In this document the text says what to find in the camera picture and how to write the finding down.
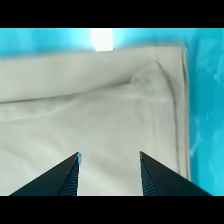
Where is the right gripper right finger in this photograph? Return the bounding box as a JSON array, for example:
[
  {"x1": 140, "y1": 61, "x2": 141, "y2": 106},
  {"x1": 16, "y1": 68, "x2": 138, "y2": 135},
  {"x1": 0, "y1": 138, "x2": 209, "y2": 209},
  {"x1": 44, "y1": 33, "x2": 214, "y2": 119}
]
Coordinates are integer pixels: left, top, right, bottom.
[{"x1": 139, "y1": 151, "x2": 213, "y2": 197}]

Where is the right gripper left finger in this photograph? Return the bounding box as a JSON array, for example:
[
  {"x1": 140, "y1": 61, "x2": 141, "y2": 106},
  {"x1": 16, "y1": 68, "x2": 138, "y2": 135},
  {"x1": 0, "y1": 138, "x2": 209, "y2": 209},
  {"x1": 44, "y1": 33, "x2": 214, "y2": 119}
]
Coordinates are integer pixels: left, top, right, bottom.
[{"x1": 9, "y1": 151, "x2": 81, "y2": 197}]

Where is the orange T-shirt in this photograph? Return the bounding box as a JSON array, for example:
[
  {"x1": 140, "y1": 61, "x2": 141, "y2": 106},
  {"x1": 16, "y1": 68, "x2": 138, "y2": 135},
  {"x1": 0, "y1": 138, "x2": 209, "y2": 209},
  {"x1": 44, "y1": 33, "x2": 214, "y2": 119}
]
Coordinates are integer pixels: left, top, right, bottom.
[{"x1": 0, "y1": 44, "x2": 192, "y2": 197}]

